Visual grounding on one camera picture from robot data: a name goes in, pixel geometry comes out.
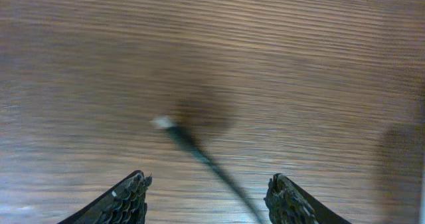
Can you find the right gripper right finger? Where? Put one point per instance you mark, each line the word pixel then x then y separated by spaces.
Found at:
pixel 288 203

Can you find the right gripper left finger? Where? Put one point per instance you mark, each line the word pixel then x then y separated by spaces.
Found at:
pixel 124 203

